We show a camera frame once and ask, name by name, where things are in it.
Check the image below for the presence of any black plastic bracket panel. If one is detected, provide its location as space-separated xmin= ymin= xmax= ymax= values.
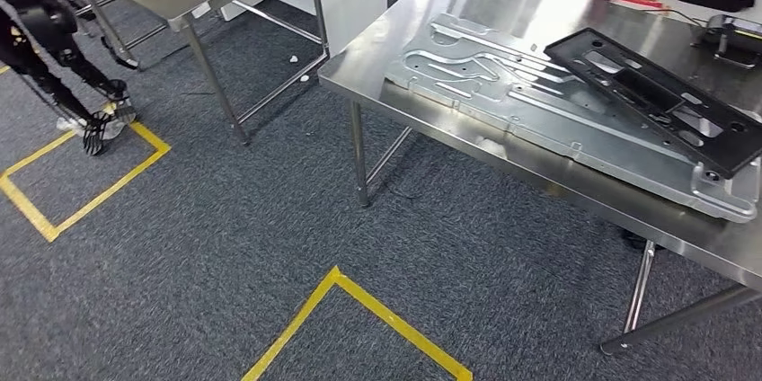
xmin=543 ymin=27 xmax=762 ymax=180

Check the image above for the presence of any stainless steel workbench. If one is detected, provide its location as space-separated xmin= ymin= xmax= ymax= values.
xmin=316 ymin=0 xmax=762 ymax=356

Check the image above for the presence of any yellow floor tape rectangle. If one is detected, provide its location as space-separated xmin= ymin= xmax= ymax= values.
xmin=241 ymin=266 xmax=474 ymax=381

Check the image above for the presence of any stamped grey metal panel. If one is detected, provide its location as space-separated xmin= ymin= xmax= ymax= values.
xmin=384 ymin=12 xmax=762 ymax=225

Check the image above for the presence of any black humanoid robot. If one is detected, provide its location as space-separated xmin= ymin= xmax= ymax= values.
xmin=0 ymin=0 xmax=138 ymax=157

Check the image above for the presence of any black remote controller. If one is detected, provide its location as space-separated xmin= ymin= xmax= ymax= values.
xmin=692 ymin=13 xmax=762 ymax=70

